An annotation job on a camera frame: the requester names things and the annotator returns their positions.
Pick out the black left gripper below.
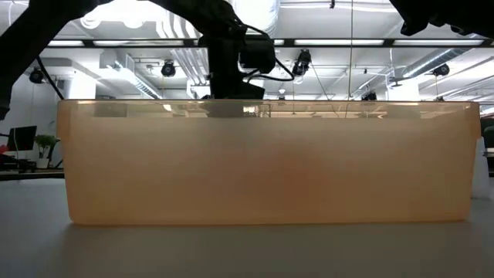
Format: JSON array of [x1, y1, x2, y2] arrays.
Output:
[[198, 26, 267, 100]]

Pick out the orange translucent plastic bin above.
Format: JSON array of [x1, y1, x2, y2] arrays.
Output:
[[56, 99, 482, 226]]

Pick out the linear ceiling light track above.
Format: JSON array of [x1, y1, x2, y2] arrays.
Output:
[[38, 37, 494, 49]]

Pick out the small green potted plant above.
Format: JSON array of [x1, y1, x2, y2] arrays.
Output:
[[34, 134, 59, 170]]

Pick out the black computer monitor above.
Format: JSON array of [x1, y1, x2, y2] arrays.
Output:
[[6, 125, 39, 152]]

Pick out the wooden workbench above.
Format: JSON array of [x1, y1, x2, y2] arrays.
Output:
[[0, 168, 66, 181]]

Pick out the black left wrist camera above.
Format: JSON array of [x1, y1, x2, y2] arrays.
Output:
[[239, 36, 277, 74]]

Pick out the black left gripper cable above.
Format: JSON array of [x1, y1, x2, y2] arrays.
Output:
[[245, 23, 296, 84]]

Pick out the white ventilation duct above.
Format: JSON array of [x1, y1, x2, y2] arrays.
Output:
[[227, 0, 282, 38]]

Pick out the thin hanging cable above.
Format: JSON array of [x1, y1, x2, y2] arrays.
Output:
[[348, 0, 354, 102]]

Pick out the silver ventilation duct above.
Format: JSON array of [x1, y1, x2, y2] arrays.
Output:
[[389, 48, 470, 84]]

